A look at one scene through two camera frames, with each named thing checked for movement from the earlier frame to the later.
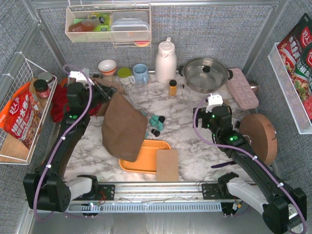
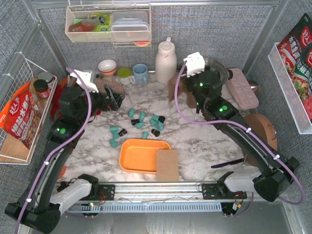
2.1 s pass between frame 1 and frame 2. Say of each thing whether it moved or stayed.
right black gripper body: moved
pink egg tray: stayed
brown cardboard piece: stayed
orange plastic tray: stayed
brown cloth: moved
